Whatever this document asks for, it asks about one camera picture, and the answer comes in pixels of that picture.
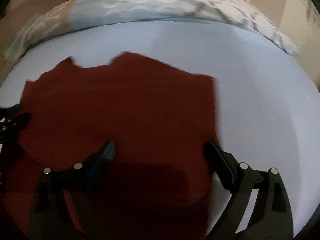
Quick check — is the patterned blue beige pillow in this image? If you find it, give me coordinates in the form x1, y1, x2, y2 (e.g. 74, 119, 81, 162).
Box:
3, 0, 298, 62

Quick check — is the light blue bed sheet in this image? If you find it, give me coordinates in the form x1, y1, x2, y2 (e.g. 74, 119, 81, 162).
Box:
1, 19, 319, 233

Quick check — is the dark red knitted sweater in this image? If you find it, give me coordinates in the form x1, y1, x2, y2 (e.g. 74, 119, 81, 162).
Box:
1, 52, 217, 239

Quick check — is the beige padded headboard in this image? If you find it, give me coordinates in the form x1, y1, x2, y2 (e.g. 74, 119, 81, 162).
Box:
1, 0, 77, 82

